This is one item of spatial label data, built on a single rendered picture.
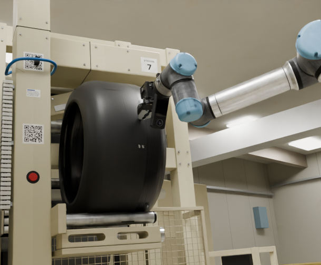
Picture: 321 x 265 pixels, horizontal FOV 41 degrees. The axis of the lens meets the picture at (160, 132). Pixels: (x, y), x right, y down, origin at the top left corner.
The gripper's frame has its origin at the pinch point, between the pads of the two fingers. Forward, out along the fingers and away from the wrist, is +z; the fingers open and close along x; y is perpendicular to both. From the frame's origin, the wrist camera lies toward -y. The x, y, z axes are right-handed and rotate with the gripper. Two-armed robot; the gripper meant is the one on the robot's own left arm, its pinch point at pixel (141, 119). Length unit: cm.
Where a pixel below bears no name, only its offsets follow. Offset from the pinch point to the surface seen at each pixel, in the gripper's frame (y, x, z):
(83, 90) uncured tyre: 15.7, 17.1, 11.8
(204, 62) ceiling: 285, -280, 349
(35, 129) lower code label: 2.7, 33.0, 21.1
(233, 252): -21, -171, 204
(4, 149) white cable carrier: -4.9, 43.4, 23.0
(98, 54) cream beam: 54, 0, 42
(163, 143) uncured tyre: -7.4, -9.2, 3.5
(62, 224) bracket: -34.1, 26.0, 13.6
